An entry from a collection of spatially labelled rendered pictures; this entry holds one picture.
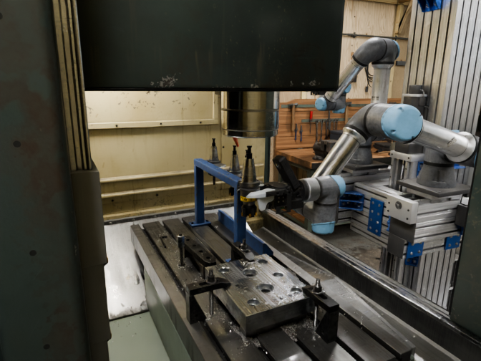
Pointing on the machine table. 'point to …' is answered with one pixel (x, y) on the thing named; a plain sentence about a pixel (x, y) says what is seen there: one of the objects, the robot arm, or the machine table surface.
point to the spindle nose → (250, 114)
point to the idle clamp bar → (193, 248)
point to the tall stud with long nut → (180, 248)
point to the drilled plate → (292, 304)
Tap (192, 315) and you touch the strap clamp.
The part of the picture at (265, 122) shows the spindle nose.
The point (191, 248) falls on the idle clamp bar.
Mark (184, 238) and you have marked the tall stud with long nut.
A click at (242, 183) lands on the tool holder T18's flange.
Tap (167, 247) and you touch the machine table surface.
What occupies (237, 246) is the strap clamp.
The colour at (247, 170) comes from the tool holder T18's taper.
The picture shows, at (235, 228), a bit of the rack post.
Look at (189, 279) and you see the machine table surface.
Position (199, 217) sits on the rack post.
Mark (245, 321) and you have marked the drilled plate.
